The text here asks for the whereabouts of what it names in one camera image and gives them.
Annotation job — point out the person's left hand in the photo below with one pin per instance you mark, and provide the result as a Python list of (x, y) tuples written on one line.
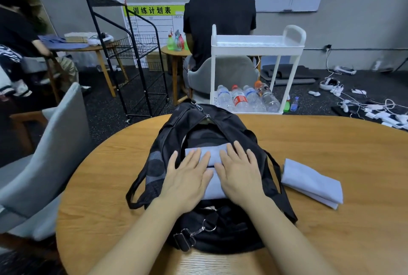
[(185, 185)]

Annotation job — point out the person's right hand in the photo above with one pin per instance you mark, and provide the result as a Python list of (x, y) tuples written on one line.
[(242, 182)]

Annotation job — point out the person's right thumb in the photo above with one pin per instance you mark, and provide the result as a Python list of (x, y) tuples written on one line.
[(220, 173)]

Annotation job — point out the person's left little finger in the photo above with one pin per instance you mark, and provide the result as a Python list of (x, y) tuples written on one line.
[(172, 163)]

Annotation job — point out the person's left thumb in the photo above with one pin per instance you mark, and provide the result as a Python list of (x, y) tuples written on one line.
[(207, 178)]

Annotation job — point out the person's right little finger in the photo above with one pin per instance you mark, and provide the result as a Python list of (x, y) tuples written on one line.
[(252, 160)]

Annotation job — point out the person's left middle finger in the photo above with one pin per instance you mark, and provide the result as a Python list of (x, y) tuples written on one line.
[(193, 160)]

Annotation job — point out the person's right middle finger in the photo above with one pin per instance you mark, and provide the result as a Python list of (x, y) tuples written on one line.
[(233, 156)]

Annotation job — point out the light blue cloth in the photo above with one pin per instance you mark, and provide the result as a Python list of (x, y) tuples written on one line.
[(214, 157), (314, 184)]

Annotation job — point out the person's left forearm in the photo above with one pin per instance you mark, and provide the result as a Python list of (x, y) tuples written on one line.
[(143, 239)]

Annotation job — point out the person's right forearm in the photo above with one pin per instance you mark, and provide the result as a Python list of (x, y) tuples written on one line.
[(287, 239)]

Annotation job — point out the black backpack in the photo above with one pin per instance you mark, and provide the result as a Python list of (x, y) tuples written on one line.
[(223, 230)]

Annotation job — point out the red label water bottle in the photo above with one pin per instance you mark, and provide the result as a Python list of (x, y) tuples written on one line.
[(239, 99)]

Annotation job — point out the clear plastic water bottle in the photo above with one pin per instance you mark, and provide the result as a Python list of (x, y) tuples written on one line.
[(253, 97), (224, 97)]

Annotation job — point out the small green bottle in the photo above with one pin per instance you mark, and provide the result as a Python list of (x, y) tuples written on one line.
[(287, 105)]

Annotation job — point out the orange cap plastic bottle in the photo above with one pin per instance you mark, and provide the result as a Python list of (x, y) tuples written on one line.
[(269, 97)]

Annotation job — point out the small blue bottle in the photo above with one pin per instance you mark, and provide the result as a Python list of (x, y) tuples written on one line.
[(294, 104)]

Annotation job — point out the grey shell chair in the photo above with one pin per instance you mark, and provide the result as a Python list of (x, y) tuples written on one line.
[(228, 72)]

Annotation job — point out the white hand controller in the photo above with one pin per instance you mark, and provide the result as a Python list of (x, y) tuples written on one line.
[(359, 92), (314, 93), (338, 90)]

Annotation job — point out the stack of black floor mats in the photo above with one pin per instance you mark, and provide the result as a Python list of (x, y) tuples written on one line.
[(287, 74)]

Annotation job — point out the small round wooden table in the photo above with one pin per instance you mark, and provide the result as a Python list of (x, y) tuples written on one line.
[(174, 61)]

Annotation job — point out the cardboard box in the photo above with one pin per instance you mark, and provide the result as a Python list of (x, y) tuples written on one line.
[(156, 59)]

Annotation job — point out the white headset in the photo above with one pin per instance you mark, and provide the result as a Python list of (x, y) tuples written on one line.
[(329, 83), (100, 39), (346, 70)]

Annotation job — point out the white plastic trolley cart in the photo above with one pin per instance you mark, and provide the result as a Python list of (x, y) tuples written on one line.
[(255, 45)]

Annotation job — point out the red spray bottle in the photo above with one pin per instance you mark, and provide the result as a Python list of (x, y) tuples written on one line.
[(182, 42)]

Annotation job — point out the grey upholstered chair wooden legs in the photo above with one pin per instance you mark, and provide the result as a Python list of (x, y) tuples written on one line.
[(54, 157)]

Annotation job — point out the blue spray bottle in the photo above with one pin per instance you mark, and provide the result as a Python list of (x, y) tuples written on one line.
[(177, 42)]

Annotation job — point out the green spray bottle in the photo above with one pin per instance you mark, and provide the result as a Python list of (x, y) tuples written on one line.
[(170, 43)]

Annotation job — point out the wooden side table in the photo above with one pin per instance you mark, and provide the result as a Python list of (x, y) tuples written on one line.
[(103, 61)]

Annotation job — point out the green header schedule poster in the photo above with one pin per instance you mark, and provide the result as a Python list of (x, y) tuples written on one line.
[(159, 20)]

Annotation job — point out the pile of blue cloths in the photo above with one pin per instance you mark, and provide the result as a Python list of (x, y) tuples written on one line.
[(60, 42)]

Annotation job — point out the black wall plug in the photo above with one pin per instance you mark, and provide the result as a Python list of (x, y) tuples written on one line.
[(328, 48)]

